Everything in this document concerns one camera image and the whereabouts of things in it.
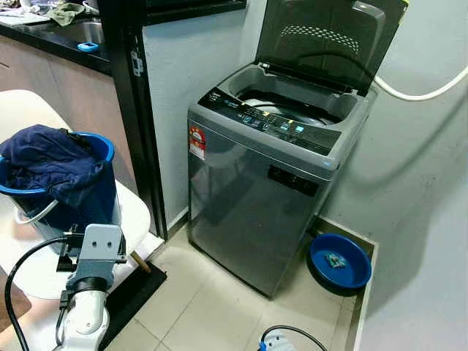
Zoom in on grey top-load washing machine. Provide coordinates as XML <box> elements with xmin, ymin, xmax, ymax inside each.
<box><xmin>186</xmin><ymin>62</ymin><xmax>378</xmax><ymax>299</ymax></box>

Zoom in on blue plastic bucket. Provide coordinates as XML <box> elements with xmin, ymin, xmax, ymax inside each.
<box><xmin>0</xmin><ymin>132</ymin><xmax>122</xmax><ymax>246</ymax></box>

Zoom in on black floor threshold strip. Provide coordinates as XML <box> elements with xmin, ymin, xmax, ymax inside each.
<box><xmin>99</xmin><ymin>260</ymin><xmax>168</xmax><ymax>351</ymax></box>

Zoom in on dark blue garment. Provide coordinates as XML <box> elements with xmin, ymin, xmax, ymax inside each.
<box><xmin>0</xmin><ymin>124</ymin><xmax>107</xmax><ymax>209</ymax></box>

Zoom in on white chair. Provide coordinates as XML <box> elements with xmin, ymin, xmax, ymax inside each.
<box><xmin>0</xmin><ymin>89</ymin><xmax>153</xmax><ymax>301</ymax></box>

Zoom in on kitchen counter with black top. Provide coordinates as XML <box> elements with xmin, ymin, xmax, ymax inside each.
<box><xmin>0</xmin><ymin>15</ymin><xmax>138</xmax><ymax>192</ymax></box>

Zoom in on blue plastic basin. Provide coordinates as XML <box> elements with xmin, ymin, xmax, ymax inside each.
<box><xmin>308</xmin><ymin>233</ymin><xmax>373</xmax><ymax>293</ymax></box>

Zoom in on red and white sticker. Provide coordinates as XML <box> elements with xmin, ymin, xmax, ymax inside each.
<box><xmin>189</xmin><ymin>124</ymin><xmax>208</xmax><ymax>161</ymax></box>

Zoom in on small green item in basin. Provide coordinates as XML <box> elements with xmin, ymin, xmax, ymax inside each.
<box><xmin>325</xmin><ymin>252</ymin><xmax>347</xmax><ymax>268</ymax></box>

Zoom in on white tray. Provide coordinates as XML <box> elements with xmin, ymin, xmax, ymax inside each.
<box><xmin>0</xmin><ymin>7</ymin><xmax>52</xmax><ymax>27</ymax></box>

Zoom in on green cloth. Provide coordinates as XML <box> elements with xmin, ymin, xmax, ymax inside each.
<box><xmin>48</xmin><ymin>2</ymin><xmax>89</xmax><ymax>26</ymax></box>

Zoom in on dark grey washer lid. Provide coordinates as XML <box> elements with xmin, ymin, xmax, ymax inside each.
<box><xmin>254</xmin><ymin>0</ymin><xmax>410</xmax><ymax>97</ymax></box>

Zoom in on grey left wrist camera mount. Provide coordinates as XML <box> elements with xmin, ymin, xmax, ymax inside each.
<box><xmin>77</xmin><ymin>223</ymin><xmax>127</xmax><ymax>281</ymax></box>

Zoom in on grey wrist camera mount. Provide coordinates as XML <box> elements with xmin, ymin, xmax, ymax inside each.
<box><xmin>257</xmin><ymin>331</ymin><xmax>295</xmax><ymax>351</ymax></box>
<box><xmin>77</xmin><ymin>223</ymin><xmax>127</xmax><ymax>281</ymax></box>

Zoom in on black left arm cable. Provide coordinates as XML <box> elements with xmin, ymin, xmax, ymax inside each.
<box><xmin>4</xmin><ymin>234</ymin><xmax>74</xmax><ymax>351</ymax></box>

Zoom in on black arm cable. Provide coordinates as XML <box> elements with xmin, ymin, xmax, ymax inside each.
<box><xmin>4</xmin><ymin>234</ymin><xmax>74</xmax><ymax>351</ymax></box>
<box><xmin>262</xmin><ymin>325</ymin><xmax>330</xmax><ymax>351</ymax></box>

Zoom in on white hose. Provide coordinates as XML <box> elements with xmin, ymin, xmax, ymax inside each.
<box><xmin>373</xmin><ymin>66</ymin><xmax>468</xmax><ymax>102</ymax></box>

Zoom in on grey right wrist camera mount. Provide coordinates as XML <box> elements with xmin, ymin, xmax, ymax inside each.
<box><xmin>257</xmin><ymin>331</ymin><xmax>295</xmax><ymax>351</ymax></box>

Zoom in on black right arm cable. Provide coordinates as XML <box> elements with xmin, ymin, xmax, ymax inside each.
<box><xmin>262</xmin><ymin>325</ymin><xmax>330</xmax><ymax>351</ymax></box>

